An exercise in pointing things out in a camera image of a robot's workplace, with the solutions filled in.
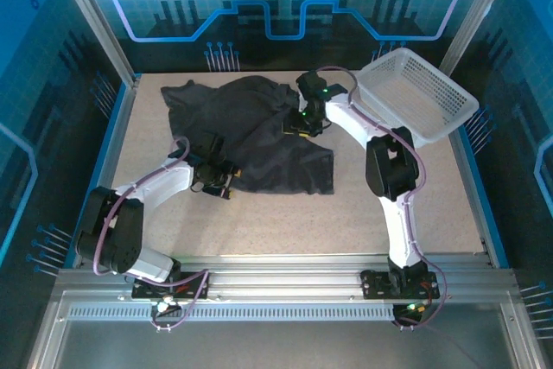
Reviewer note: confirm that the white perforated plastic basket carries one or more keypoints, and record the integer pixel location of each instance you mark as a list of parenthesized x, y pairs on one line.
[(415, 92)]

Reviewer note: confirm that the small electronics board with LEDs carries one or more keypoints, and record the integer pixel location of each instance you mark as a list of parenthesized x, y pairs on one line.
[(412, 309), (166, 306)]

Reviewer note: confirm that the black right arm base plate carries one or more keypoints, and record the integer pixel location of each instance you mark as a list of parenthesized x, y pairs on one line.
[(373, 284)]

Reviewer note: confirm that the aluminium frame post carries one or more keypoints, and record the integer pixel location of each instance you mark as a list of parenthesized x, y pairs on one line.
[(479, 14), (95, 19)]

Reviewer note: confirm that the dark grey t-shirt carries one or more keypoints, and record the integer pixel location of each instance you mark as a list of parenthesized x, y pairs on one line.
[(259, 148)]

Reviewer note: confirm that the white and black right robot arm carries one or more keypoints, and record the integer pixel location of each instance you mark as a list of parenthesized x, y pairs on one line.
[(397, 222)]

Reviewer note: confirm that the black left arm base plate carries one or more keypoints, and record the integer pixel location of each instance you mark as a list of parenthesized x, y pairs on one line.
[(196, 289)]

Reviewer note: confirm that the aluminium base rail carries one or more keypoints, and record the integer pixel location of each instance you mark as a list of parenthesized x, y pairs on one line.
[(285, 278)]

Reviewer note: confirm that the blue table edge strip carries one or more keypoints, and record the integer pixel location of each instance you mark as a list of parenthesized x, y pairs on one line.
[(97, 170)]

